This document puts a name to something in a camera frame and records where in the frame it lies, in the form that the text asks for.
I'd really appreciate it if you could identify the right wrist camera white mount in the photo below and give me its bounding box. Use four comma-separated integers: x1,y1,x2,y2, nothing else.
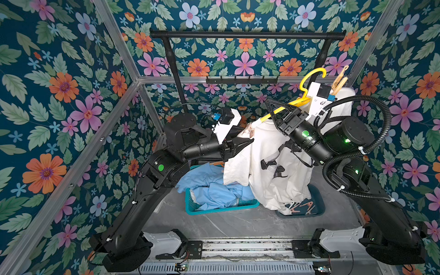
307,82,335,116

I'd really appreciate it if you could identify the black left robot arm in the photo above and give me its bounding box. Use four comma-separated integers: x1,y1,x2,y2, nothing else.
89,107,253,272

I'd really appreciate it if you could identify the black wall hook rail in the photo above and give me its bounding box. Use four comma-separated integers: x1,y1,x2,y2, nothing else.
205,76,278,85

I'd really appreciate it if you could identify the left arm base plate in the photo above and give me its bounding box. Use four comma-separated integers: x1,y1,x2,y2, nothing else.
155,241,204,260

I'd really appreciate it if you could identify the dark teal clothespin tray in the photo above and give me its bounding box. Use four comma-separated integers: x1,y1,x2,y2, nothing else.
276,184,326,218

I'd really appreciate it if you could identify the white t-shirt black print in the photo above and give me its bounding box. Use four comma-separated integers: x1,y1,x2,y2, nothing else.
223,87,356,215

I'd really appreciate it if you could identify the black clothes rack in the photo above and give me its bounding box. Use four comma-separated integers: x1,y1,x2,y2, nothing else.
149,30,347,114

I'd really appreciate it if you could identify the light blue garment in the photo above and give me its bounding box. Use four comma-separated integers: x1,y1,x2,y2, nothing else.
176,162,256,211

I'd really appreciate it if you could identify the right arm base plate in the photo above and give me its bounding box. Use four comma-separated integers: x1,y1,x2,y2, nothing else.
291,240,340,260

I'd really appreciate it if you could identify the pink clothespin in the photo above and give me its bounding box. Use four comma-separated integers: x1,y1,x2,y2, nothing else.
243,124,255,139

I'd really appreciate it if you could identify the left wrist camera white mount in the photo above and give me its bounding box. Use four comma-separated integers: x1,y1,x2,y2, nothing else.
213,107,241,144

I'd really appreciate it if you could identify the beige wooden clothespin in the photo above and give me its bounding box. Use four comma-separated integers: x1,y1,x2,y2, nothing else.
331,65,349,96

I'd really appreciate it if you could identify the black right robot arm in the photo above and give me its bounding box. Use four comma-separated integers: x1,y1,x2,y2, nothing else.
266,95,426,265

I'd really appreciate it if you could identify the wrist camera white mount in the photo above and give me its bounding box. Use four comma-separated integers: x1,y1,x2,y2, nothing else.
307,82,335,116
213,107,241,144

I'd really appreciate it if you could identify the yellow plastic hanger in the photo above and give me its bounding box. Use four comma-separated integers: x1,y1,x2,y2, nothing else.
257,68,328,123

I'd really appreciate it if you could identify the teal laundry basket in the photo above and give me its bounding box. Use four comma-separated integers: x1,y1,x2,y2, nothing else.
184,164,261,216

